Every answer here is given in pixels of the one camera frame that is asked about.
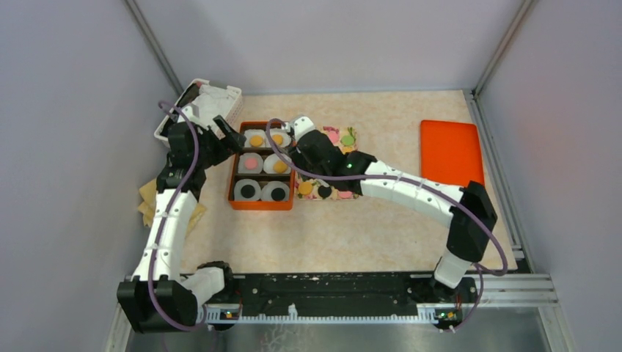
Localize yellow cookie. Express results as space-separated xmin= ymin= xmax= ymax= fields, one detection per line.
xmin=272 ymin=160 xmax=288 ymax=174
xmin=249 ymin=134 xmax=265 ymax=147
xmin=297 ymin=181 xmax=314 ymax=196
xmin=271 ymin=133 xmax=286 ymax=146

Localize pink cookie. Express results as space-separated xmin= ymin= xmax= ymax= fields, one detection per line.
xmin=244 ymin=157 xmax=259 ymax=170
xmin=327 ymin=131 xmax=340 ymax=144
xmin=337 ymin=191 xmax=353 ymax=199

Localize floral serving tray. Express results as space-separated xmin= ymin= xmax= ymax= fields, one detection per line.
xmin=294 ymin=126 xmax=358 ymax=201

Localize orange cookie box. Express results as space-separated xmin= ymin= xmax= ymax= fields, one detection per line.
xmin=227 ymin=121 xmax=295 ymax=211

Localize black cookie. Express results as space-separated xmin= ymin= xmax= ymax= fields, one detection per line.
xmin=270 ymin=188 xmax=288 ymax=202
xmin=240 ymin=184 xmax=257 ymax=199
xmin=317 ymin=186 xmax=332 ymax=199

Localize orange box lid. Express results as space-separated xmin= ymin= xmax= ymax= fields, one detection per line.
xmin=420 ymin=120 xmax=486 ymax=186

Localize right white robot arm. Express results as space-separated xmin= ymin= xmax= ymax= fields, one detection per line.
xmin=285 ymin=116 xmax=497 ymax=302

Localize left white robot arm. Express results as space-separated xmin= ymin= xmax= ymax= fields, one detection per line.
xmin=117 ymin=116 xmax=245 ymax=334

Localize pink cookie back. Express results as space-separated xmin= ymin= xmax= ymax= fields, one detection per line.
xmin=327 ymin=131 xmax=340 ymax=144

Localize paper cup back right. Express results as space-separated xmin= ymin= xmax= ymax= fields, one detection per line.
xmin=266 ymin=128 xmax=292 ymax=148

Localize paper cup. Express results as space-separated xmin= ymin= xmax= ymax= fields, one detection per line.
xmin=233 ymin=179 xmax=262 ymax=202
xmin=266 ymin=128 xmax=292 ymax=148
xmin=244 ymin=129 xmax=266 ymax=148
xmin=260 ymin=181 xmax=290 ymax=202
xmin=263 ymin=154 xmax=291 ymax=175
xmin=237 ymin=153 xmax=263 ymax=174

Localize paper cup back left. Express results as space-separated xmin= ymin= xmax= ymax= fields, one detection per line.
xmin=244 ymin=129 xmax=266 ymax=148

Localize paper cup middle left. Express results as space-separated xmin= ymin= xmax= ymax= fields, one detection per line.
xmin=237 ymin=153 xmax=263 ymax=174

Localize green cookie back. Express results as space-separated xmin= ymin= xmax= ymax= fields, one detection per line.
xmin=340 ymin=134 xmax=356 ymax=147

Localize white cloth in basket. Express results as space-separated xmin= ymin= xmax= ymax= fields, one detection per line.
xmin=191 ymin=84 xmax=242 ymax=128

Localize paper cup middle right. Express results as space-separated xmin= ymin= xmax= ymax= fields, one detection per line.
xmin=263 ymin=154 xmax=291 ymax=175

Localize white plastic basket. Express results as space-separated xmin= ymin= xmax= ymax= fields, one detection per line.
xmin=175 ymin=78 xmax=243 ymax=137

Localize black cookie front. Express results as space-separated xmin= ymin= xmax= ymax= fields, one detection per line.
xmin=317 ymin=186 xmax=332 ymax=199

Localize pink cookie front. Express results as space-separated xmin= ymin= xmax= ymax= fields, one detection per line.
xmin=337 ymin=191 xmax=353 ymax=199

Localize paper cup front right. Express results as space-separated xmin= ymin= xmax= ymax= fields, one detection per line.
xmin=260 ymin=181 xmax=290 ymax=202

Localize paper cup front left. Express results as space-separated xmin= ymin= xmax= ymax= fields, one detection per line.
xmin=233 ymin=179 xmax=262 ymax=202

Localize yellow folded cloth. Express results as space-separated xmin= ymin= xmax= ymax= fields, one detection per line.
xmin=137 ymin=179 xmax=206 ymax=232

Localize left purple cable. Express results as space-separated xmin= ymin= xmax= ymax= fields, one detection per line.
xmin=147 ymin=100 xmax=219 ymax=334

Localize purple cable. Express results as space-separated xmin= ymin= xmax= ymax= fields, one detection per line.
xmin=147 ymin=100 xmax=219 ymax=334
xmin=264 ymin=117 xmax=510 ymax=331

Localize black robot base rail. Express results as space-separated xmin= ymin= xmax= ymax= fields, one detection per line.
xmin=207 ymin=271 xmax=478 ymax=318

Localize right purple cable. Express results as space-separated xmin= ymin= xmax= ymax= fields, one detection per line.
xmin=264 ymin=117 xmax=510 ymax=331

